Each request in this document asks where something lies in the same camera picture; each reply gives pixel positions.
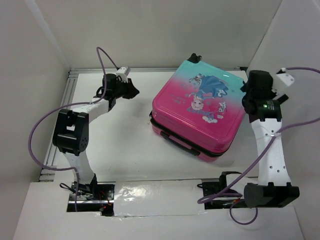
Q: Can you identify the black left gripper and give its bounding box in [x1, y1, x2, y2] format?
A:
[112, 77, 140, 99]

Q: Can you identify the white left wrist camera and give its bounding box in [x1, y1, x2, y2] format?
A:
[116, 66, 131, 78]

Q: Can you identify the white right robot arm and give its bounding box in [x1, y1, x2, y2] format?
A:
[241, 70, 300, 208]

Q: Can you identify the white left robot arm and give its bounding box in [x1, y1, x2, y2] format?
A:
[52, 70, 140, 200]

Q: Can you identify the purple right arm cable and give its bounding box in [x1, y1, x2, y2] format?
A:
[197, 66, 320, 225]

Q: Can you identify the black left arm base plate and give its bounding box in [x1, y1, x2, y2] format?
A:
[59, 183, 115, 217]

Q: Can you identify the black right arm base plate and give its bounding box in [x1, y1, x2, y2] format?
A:
[197, 171, 252, 210]

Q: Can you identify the pink hard-shell suitcase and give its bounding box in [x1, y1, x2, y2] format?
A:
[149, 53, 245, 162]

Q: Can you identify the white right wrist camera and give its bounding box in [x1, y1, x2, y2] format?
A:
[272, 68, 295, 95]

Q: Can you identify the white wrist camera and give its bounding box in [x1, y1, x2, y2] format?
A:
[116, 66, 131, 78]
[272, 68, 295, 95]

